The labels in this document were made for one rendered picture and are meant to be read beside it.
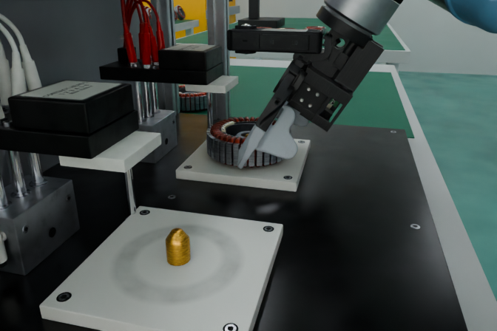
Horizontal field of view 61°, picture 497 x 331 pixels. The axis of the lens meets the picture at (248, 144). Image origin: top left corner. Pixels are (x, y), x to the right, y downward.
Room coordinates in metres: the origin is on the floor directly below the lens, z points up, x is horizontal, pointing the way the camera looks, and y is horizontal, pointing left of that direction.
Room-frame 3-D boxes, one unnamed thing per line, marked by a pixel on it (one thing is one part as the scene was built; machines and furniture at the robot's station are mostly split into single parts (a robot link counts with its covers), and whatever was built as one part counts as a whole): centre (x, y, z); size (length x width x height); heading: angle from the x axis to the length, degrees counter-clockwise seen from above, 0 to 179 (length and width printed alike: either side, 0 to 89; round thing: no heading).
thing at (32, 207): (0.33, 0.20, 0.80); 0.08 x 0.05 x 0.06; 166
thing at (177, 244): (0.29, 0.06, 0.80); 0.02 x 0.02 x 0.03
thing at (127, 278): (0.29, 0.06, 0.78); 0.15 x 0.15 x 0.01; 76
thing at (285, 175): (0.53, 0.00, 0.78); 0.15 x 0.15 x 0.01; 76
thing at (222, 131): (0.53, 0.00, 0.80); 0.11 x 0.11 x 0.04
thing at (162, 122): (0.56, 0.14, 0.80); 0.08 x 0.05 x 0.06; 166
